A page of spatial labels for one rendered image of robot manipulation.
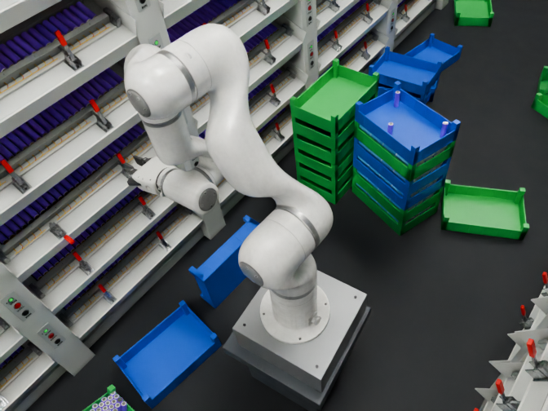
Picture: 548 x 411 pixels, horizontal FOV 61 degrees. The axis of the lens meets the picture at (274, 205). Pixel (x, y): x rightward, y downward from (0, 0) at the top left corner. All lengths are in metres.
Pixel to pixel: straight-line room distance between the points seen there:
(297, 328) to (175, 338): 0.63
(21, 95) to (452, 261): 1.50
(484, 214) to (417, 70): 0.89
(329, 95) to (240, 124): 1.06
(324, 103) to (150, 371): 1.16
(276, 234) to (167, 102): 0.33
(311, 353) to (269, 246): 0.43
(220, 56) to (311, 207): 0.34
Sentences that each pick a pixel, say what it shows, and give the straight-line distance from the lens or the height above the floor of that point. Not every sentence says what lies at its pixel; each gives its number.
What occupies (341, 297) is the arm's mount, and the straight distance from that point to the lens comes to 1.32.
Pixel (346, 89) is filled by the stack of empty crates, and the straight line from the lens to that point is 1.90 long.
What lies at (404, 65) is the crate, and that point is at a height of 0.08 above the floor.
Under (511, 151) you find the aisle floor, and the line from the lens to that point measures 2.34.
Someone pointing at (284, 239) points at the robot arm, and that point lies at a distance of 0.91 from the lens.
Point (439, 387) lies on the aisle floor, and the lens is 1.66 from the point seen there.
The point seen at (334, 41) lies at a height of 0.38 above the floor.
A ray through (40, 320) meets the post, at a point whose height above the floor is 0.34.
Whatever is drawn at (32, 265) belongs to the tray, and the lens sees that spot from 1.44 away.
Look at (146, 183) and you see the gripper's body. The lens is 1.29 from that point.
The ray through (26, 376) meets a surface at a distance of 1.75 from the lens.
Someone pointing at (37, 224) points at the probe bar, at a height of 0.58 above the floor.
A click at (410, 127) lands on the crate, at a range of 1.74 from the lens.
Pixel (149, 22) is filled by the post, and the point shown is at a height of 0.94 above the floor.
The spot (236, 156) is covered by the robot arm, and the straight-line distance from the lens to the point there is 0.84.
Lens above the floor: 1.54
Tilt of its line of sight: 50 degrees down
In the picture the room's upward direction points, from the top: 9 degrees counter-clockwise
